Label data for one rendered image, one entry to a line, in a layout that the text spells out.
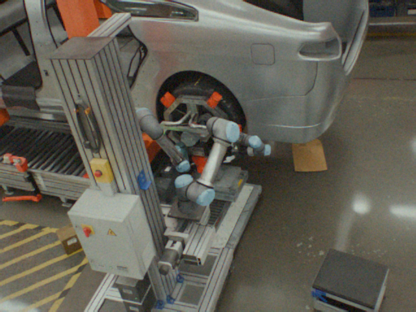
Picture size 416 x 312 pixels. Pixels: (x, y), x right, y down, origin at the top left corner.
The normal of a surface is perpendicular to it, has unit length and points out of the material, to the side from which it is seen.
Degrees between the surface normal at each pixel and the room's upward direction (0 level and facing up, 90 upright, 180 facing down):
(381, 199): 0
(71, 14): 90
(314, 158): 2
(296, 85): 90
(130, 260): 90
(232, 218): 0
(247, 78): 90
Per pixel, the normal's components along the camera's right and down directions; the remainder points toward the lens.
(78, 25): -0.38, 0.60
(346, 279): -0.14, -0.79
